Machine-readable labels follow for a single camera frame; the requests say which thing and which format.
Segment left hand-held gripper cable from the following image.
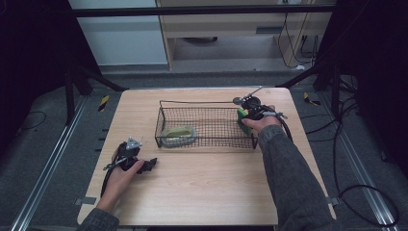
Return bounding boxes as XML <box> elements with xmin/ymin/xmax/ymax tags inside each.
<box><xmin>99</xmin><ymin>158</ymin><xmax>130</xmax><ymax>198</ymax></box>

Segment black hanging desk cables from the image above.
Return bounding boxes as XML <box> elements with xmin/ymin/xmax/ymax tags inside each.
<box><xmin>276</xmin><ymin>13</ymin><xmax>322</xmax><ymax>70</ymax></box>

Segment aluminium floor rail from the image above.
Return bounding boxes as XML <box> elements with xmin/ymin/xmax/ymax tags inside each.
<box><xmin>9</xmin><ymin>95</ymin><xmax>89</xmax><ymax>231</ymax></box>
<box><xmin>319</xmin><ymin>91</ymin><xmax>401</xmax><ymax>231</ymax></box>

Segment black metal stand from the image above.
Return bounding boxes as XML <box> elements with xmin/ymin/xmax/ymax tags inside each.
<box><xmin>274</xmin><ymin>56</ymin><xmax>342</xmax><ymax>120</ymax></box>
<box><xmin>63</xmin><ymin>59</ymin><xmax>130</xmax><ymax>127</ymax></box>

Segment black curtain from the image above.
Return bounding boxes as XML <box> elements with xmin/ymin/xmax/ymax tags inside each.
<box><xmin>316</xmin><ymin>0</ymin><xmax>408</xmax><ymax>179</ymax></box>
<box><xmin>0</xmin><ymin>0</ymin><xmax>101</xmax><ymax>158</ymax></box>

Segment black horizontal bar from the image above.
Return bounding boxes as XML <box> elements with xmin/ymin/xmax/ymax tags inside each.
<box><xmin>68</xmin><ymin>5</ymin><xmax>338</xmax><ymax>18</ymax></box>

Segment black wire mesh basket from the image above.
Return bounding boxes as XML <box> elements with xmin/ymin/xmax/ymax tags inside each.
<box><xmin>154</xmin><ymin>96</ymin><xmax>261</xmax><ymax>151</ymax></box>

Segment thin black floor cable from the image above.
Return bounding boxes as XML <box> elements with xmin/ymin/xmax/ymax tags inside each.
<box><xmin>21</xmin><ymin>110</ymin><xmax>48</xmax><ymax>131</ymax></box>

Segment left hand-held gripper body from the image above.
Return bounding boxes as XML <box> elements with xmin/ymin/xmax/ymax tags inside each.
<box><xmin>111</xmin><ymin>137</ymin><xmax>144</xmax><ymax>173</ymax></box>

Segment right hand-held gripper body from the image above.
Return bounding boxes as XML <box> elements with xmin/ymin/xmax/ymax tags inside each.
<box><xmin>240</xmin><ymin>85</ymin><xmax>274</xmax><ymax>122</ymax></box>

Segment light wooden desk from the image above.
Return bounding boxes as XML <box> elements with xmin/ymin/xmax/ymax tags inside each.
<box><xmin>156</xmin><ymin>0</ymin><xmax>337</xmax><ymax>70</ymax></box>

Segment right hand-held gripper cable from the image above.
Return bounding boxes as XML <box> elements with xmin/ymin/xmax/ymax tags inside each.
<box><xmin>260</xmin><ymin>108</ymin><xmax>294</xmax><ymax>144</ymax></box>

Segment black looped floor cable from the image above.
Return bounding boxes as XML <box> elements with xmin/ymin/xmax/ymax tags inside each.
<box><xmin>301</xmin><ymin>75</ymin><xmax>400</xmax><ymax>228</ymax></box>

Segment person's right hand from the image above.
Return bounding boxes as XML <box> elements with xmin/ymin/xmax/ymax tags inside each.
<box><xmin>240</xmin><ymin>104</ymin><xmax>284</xmax><ymax>135</ymax></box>

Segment yellow and black tape strip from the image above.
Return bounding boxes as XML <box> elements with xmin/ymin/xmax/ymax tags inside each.
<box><xmin>302</xmin><ymin>91</ymin><xmax>322</xmax><ymax>107</ymax></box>
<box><xmin>97</xmin><ymin>94</ymin><xmax>111</xmax><ymax>113</ymax></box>

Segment hand-held gripper cable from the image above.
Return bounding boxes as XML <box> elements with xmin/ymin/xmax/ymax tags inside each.
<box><xmin>99</xmin><ymin>158</ymin><xmax>130</xmax><ymax>198</ymax></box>
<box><xmin>260</xmin><ymin>108</ymin><xmax>294</xmax><ymax>144</ymax></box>

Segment person's left hand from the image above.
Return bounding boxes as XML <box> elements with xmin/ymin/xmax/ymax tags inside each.
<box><xmin>95</xmin><ymin>159</ymin><xmax>146</xmax><ymax>215</ymax></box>

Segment white cabinet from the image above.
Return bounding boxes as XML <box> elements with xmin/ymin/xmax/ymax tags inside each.
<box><xmin>66</xmin><ymin>0</ymin><xmax>169</xmax><ymax>67</ymax></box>

